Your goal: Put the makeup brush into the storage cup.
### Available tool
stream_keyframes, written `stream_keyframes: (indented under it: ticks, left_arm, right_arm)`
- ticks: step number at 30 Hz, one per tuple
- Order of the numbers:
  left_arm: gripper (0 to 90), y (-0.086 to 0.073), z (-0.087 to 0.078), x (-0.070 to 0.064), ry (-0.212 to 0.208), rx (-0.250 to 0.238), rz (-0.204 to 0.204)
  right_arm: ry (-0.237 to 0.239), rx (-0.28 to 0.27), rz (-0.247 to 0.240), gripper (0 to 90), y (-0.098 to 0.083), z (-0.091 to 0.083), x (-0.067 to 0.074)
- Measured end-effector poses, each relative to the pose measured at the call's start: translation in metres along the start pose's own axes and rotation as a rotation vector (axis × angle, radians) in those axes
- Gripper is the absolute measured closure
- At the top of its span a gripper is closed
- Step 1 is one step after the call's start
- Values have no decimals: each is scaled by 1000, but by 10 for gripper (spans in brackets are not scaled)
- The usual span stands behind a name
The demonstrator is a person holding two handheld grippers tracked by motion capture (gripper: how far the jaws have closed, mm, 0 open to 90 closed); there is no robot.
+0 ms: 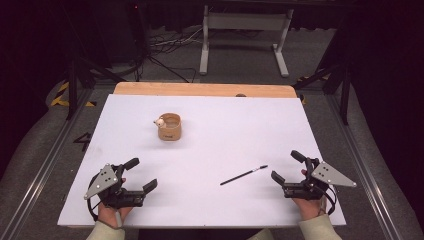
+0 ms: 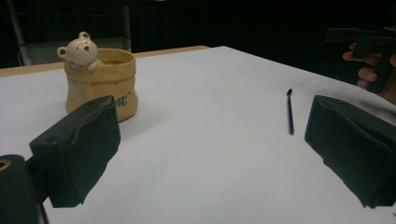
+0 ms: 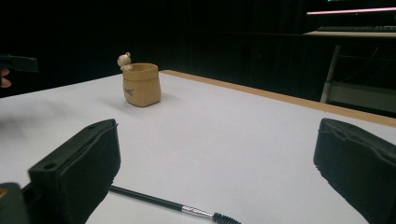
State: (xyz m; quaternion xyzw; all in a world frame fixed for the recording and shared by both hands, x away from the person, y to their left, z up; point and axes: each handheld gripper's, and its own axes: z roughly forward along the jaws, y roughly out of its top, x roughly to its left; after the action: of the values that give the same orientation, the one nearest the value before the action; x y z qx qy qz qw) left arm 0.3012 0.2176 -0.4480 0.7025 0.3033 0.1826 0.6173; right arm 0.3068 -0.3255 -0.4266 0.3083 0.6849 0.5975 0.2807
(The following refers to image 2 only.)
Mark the thin black brush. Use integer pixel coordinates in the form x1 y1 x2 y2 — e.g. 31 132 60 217
286 88 295 136

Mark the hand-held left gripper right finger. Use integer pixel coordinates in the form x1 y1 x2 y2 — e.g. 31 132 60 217
304 94 396 209

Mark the grey metal stand frame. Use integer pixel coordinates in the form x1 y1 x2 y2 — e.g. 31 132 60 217
6 0 133 67

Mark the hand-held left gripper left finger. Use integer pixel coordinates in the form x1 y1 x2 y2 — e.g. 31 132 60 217
28 95 121 209

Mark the wooden pen holder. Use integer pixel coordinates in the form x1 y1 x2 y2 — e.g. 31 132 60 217
56 31 139 123

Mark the white table cover sheet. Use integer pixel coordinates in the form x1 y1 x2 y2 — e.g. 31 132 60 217
0 46 396 224

